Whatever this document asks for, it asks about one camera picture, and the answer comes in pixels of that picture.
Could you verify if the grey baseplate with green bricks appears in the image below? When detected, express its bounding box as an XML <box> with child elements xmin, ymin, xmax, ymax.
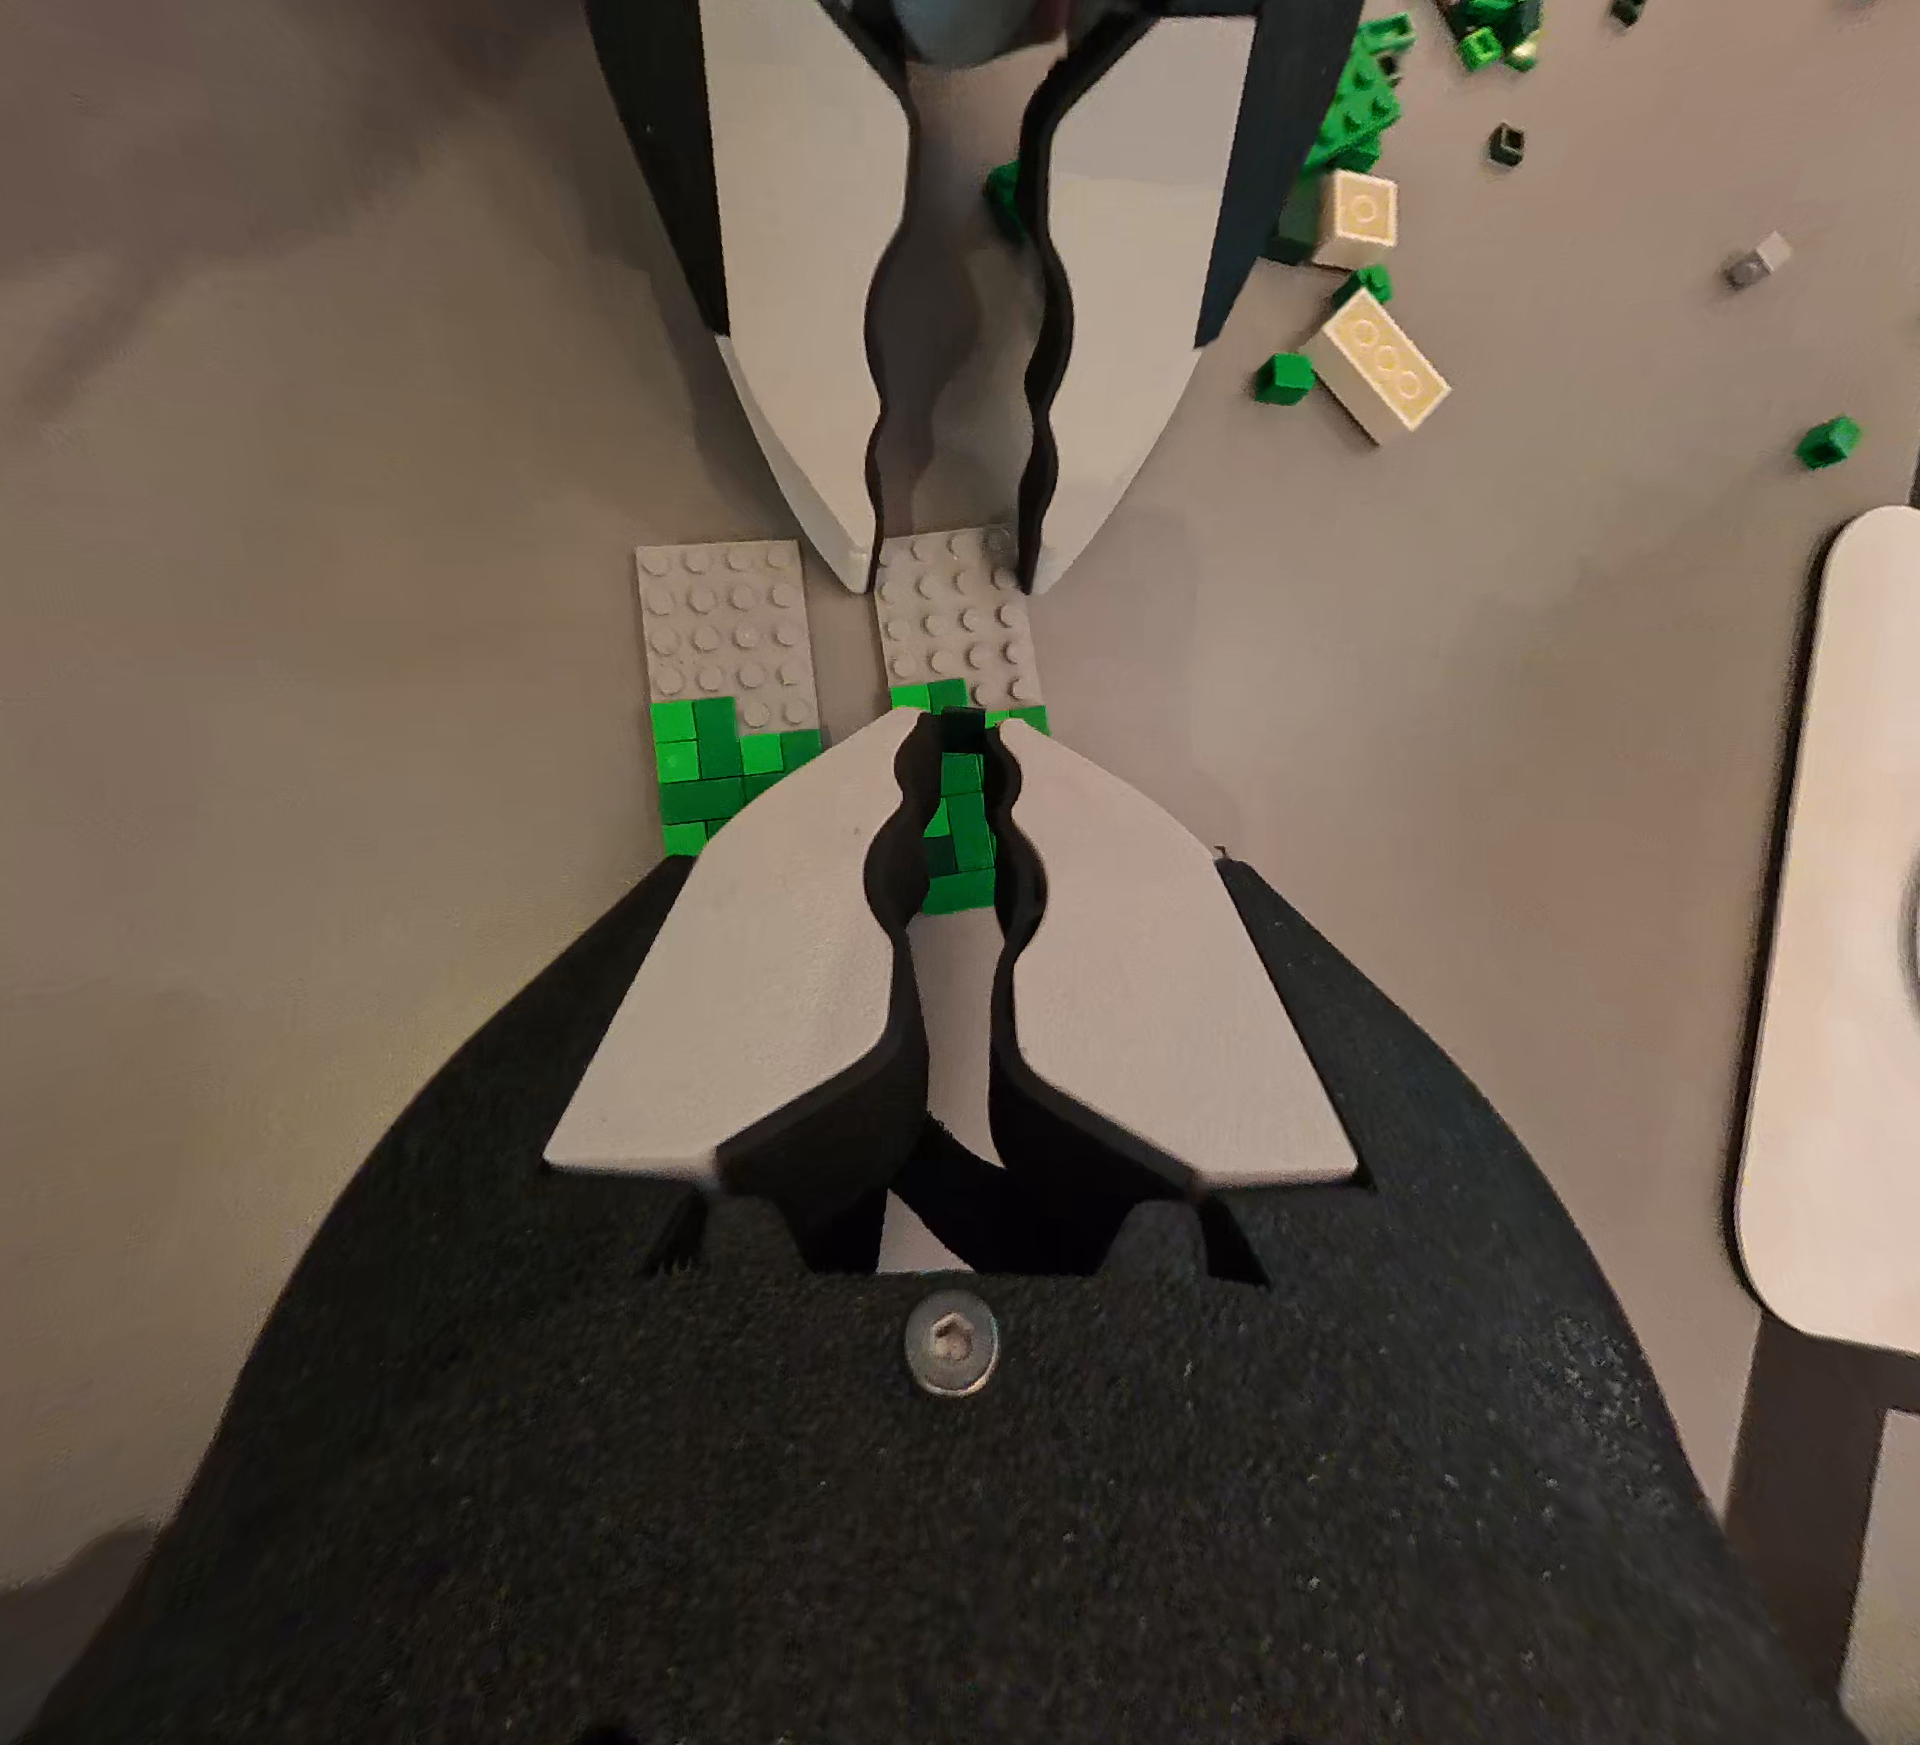
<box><xmin>632</xmin><ymin>542</ymin><xmax>826</xmax><ymax>858</ymax></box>
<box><xmin>872</xmin><ymin>523</ymin><xmax>1051</xmax><ymax>919</ymax></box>

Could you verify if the long cream brick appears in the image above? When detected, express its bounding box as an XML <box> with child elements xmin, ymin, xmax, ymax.
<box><xmin>1303</xmin><ymin>287</ymin><xmax>1454</xmax><ymax>446</ymax></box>

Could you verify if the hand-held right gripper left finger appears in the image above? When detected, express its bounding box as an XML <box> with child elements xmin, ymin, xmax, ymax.
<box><xmin>540</xmin><ymin>710</ymin><xmax>935</xmax><ymax>1278</ymax></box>

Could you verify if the square cream brick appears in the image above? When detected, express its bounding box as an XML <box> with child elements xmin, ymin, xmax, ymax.
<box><xmin>1313</xmin><ymin>170</ymin><xmax>1399</xmax><ymax>271</ymax></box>

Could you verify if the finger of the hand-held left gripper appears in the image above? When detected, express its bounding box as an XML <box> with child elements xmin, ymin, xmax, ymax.
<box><xmin>1016</xmin><ymin>8</ymin><xmax>1263</xmax><ymax>597</ymax></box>
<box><xmin>694</xmin><ymin>0</ymin><xmax>925</xmax><ymax>595</ymax></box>

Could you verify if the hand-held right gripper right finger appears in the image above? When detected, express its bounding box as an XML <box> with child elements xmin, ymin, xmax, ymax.
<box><xmin>986</xmin><ymin>719</ymin><xmax>1362</xmax><ymax>1278</ymax></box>

